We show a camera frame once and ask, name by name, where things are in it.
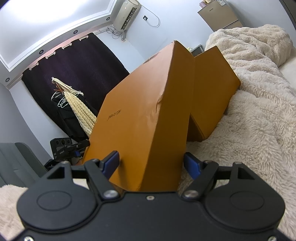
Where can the dark curtain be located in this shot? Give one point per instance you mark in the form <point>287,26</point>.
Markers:
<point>88,66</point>

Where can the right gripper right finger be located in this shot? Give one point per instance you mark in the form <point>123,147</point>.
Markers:
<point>202,173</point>

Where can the orange box lid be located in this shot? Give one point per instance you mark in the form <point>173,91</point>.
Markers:
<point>145,118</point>

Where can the cream fluffy blanket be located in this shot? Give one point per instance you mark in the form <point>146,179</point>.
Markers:
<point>253,197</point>

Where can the yellow striped towel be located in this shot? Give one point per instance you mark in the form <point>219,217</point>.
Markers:
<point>84,115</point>

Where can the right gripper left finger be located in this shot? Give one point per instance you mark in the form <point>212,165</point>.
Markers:
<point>99,172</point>

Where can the white air conditioner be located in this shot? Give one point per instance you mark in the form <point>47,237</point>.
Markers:
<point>126,15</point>

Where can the grey folding table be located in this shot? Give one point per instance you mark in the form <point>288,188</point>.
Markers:
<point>197,50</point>

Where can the large orange cardboard box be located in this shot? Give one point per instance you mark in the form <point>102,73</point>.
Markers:
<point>214,85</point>

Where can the dark grey chair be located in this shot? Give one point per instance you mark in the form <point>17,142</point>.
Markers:
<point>19,165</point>

